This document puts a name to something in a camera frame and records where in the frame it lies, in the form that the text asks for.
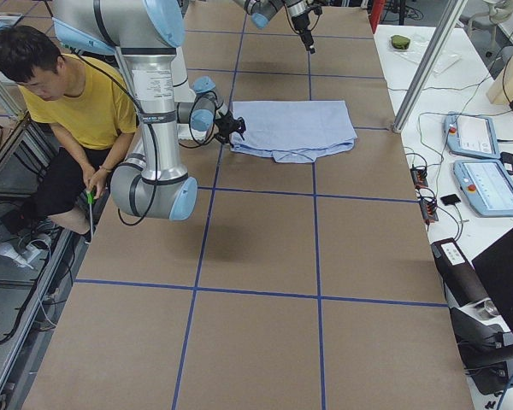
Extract upper teach pendant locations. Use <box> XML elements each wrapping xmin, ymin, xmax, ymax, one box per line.
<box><xmin>444</xmin><ymin>112</ymin><xmax>500</xmax><ymax>159</ymax></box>

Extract green folded cloth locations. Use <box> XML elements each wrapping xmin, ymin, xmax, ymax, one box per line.
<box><xmin>390</xmin><ymin>34</ymin><xmax>411</xmax><ymax>50</ymax></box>

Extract green handled grabber tool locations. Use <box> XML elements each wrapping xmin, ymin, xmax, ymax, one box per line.
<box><xmin>85</xmin><ymin>190</ymin><xmax>95</xmax><ymax>241</ymax></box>

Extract teach pendant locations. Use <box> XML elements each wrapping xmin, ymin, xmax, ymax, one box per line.
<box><xmin>444</xmin><ymin>112</ymin><xmax>500</xmax><ymax>159</ymax></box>
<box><xmin>452</xmin><ymin>159</ymin><xmax>513</xmax><ymax>217</ymax></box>

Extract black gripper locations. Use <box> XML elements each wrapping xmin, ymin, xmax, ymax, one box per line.
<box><xmin>291</xmin><ymin>13</ymin><xmax>315</xmax><ymax>54</ymax></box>
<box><xmin>215</xmin><ymin>114</ymin><xmax>246</xmax><ymax>146</ymax></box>

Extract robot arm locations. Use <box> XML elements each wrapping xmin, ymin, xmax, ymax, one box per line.
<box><xmin>53</xmin><ymin>1</ymin><xmax>245</xmax><ymax>220</ymax></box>
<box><xmin>234</xmin><ymin>0</ymin><xmax>322</xmax><ymax>54</ymax></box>

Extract lower teach pendant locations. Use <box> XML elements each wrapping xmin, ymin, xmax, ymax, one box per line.
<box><xmin>452</xmin><ymin>159</ymin><xmax>513</xmax><ymax>217</ymax></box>

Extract blue striped button shirt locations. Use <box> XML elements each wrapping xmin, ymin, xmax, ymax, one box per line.
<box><xmin>231</xmin><ymin>101</ymin><xmax>357</xmax><ymax>163</ymax></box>

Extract aluminium frame post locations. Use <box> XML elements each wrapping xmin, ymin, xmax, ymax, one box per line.
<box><xmin>392</xmin><ymin>0</ymin><xmax>467</xmax><ymax>133</ymax></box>

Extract person in yellow shirt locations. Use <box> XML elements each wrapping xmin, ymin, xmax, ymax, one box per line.
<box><xmin>0</xmin><ymin>26</ymin><xmax>137</xmax><ymax>242</ymax></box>

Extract black smartphone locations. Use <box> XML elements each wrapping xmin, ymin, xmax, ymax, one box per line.
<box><xmin>440</xmin><ymin>194</ymin><xmax>461</xmax><ymax>206</ymax></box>

